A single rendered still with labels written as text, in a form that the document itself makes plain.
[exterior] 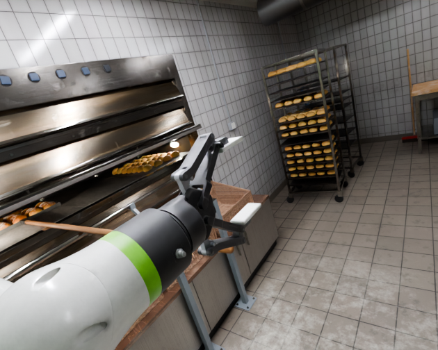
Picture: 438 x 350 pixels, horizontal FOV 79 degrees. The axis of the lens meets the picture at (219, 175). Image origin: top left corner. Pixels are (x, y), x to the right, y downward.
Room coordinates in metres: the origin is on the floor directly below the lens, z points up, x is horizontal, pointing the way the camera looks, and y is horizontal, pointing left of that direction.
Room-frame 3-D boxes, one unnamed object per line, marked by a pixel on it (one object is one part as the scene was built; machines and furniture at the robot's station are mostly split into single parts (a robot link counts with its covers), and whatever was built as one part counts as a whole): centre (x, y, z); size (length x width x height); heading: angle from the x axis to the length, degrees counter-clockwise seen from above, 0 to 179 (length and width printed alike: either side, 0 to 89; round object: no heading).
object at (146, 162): (2.68, 0.68, 1.21); 0.61 x 0.48 x 0.06; 49
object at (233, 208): (2.23, 0.12, 0.72); 0.56 x 0.49 x 0.28; 139
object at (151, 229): (0.30, 0.11, 1.49); 0.12 x 0.06 x 0.09; 50
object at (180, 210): (0.35, 0.06, 1.49); 0.09 x 0.07 x 0.08; 140
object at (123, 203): (1.95, 0.72, 1.02); 1.79 x 0.11 x 0.19; 139
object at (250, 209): (0.45, -0.03, 1.42); 0.07 x 0.03 x 0.01; 140
